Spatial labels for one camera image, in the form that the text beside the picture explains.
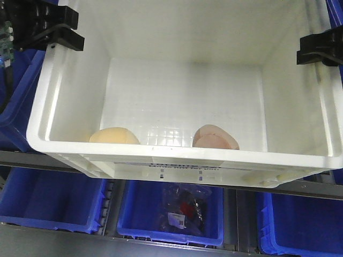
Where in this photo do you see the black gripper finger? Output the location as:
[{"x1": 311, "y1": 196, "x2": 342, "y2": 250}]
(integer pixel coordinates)
[{"x1": 296, "y1": 26, "x2": 342, "y2": 66}]

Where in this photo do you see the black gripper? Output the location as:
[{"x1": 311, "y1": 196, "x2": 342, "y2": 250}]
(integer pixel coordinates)
[{"x1": 1, "y1": 1, "x2": 85, "y2": 51}]

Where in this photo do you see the cream spotted plush toy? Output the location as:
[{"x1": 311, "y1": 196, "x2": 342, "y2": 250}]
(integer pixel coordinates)
[{"x1": 89, "y1": 127, "x2": 140, "y2": 144}]

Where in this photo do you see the white plastic tote crate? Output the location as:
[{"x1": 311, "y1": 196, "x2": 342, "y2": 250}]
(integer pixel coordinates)
[{"x1": 27, "y1": 1, "x2": 342, "y2": 187}]

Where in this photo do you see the pink smiling plush toy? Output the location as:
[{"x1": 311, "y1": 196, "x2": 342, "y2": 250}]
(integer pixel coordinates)
[{"x1": 192, "y1": 124, "x2": 240, "y2": 150}]

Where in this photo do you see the green circuit board left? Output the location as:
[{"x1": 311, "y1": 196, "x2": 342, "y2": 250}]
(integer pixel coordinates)
[{"x1": 1, "y1": 21, "x2": 14, "y2": 68}]

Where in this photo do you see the blue bin upper left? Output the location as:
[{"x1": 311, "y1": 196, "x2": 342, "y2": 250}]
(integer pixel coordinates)
[{"x1": 1, "y1": 49, "x2": 45, "y2": 152}]

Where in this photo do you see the blue bin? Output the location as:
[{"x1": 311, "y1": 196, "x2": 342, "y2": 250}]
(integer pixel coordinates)
[
  {"x1": 1, "y1": 49, "x2": 45, "y2": 152},
  {"x1": 256, "y1": 193, "x2": 342, "y2": 256},
  {"x1": 1, "y1": 167, "x2": 107, "y2": 233},
  {"x1": 117, "y1": 180, "x2": 224, "y2": 246}
]

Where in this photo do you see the blue bin lower right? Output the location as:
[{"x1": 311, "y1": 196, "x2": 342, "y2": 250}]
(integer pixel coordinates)
[{"x1": 256, "y1": 193, "x2": 342, "y2": 256}]

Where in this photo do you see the blue bin centre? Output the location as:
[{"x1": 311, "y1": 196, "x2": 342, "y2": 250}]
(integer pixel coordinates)
[{"x1": 117, "y1": 180, "x2": 224, "y2": 246}]

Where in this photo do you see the clear bagged item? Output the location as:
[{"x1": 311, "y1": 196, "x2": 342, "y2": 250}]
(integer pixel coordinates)
[{"x1": 159, "y1": 183, "x2": 212, "y2": 237}]

